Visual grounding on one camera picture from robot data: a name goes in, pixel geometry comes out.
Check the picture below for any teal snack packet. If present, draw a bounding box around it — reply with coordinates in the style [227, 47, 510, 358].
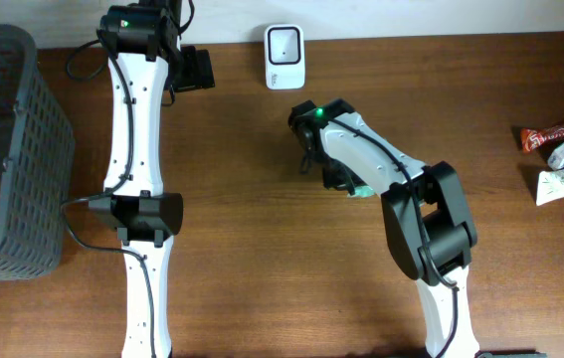
[347, 185, 375, 198]

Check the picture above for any orange-brown chocolate bar wrapper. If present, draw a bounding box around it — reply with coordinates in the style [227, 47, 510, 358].
[520, 122, 564, 153]

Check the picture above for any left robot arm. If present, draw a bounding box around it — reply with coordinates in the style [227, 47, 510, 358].
[89, 0, 215, 357]

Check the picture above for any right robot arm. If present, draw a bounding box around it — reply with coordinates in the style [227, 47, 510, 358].
[287, 98, 480, 357]

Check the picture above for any white barcode scanner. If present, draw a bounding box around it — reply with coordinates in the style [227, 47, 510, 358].
[264, 24, 305, 90]

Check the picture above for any grey plastic mesh basket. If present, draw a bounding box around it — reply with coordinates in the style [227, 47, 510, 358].
[0, 25, 75, 281]

